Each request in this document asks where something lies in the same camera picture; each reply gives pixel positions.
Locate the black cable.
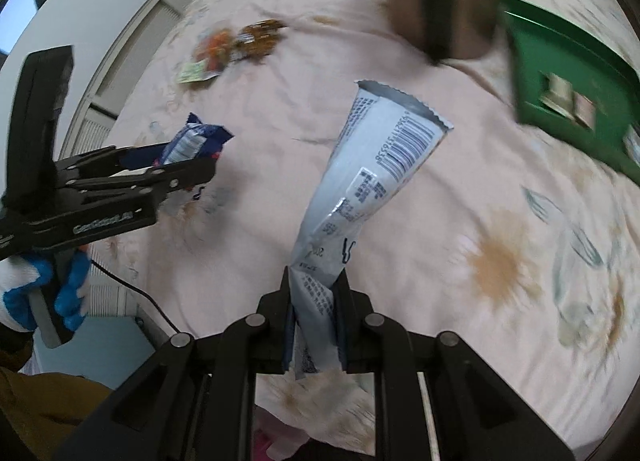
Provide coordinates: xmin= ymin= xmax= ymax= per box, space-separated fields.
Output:
xmin=89 ymin=258 xmax=181 ymax=337

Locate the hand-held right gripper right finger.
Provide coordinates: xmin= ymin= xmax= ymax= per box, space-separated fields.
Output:
xmin=333 ymin=270 xmax=577 ymax=461

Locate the clear pink snack packet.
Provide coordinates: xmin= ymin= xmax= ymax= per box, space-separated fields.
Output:
xmin=541 ymin=72 xmax=574 ymax=119

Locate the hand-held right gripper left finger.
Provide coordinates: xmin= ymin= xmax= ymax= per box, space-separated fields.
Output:
xmin=52 ymin=266 xmax=296 ymax=461

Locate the brown candy packet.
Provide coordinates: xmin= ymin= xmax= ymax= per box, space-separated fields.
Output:
xmin=231 ymin=19 xmax=287 ymax=62

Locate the orange clear snack packet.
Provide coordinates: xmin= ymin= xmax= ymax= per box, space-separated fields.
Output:
xmin=195 ymin=28 xmax=236 ymax=72

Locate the clear plastic snack packet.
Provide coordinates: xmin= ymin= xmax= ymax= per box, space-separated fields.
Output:
xmin=572 ymin=92 xmax=599 ymax=130

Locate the black and bronze electric kettle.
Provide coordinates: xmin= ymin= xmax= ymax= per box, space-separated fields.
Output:
xmin=380 ymin=0 xmax=503 ymax=66

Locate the white slatted cabinet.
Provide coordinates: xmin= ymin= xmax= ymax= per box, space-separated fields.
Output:
xmin=57 ymin=0 xmax=251 ymax=152

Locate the green cardboard tray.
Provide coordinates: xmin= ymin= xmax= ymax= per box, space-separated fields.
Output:
xmin=500 ymin=0 xmax=640 ymax=176

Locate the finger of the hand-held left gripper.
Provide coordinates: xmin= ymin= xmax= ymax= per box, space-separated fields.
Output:
xmin=56 ymin=141 xmax=172 ymax=178
xmin=67 ymin=159 xmax=217 ymax=202

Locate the floral pink blanket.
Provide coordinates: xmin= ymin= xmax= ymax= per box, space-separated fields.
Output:
xmin=65 ymin=0 xmax=636 ymax=461

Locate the small green white packet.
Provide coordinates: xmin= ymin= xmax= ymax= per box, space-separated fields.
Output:
xmin=178 ymin=61 xmax=221 ymax=84

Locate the dark blue snack packet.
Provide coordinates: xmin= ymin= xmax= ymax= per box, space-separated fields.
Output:
xmin=120 ymin=112 xmax=236 ymax=176

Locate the person's left hand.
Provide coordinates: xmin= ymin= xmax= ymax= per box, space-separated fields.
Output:
xmin=0 ymin=251 xmax=92 ymax=334

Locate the light blue snack wrapper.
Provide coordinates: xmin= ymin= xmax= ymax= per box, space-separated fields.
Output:
xmin=290 ymin=79 xmax=454 ymax=382

